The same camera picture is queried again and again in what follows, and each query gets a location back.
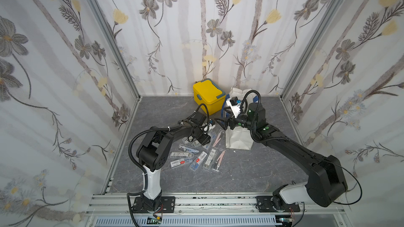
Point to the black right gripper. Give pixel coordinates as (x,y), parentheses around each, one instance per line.
(233,123)

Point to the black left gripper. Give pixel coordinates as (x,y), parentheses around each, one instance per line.
(205,140)

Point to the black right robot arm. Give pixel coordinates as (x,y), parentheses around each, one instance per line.
(326,180)

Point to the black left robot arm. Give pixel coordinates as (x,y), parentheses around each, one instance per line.
(149,150)

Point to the clear case pink compass upper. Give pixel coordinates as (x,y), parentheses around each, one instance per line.
(217,139)

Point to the clear case pink compass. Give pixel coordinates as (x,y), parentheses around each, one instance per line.
(217,139)
(218,162)

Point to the yellow lidded storage box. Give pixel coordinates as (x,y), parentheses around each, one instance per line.
(209,93)

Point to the clear case white barcode label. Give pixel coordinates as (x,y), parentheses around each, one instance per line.
(210,159)

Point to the clear case red blue label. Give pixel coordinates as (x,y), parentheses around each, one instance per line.
(197,162)

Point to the clear case red mark label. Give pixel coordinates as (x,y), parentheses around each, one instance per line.
(180,162)

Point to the white canvas bag blue handles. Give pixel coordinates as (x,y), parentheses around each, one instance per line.
(238,138)

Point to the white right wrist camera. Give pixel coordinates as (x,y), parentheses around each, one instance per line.
(236,106)

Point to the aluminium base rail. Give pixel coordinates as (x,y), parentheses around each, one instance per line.
(211,210)

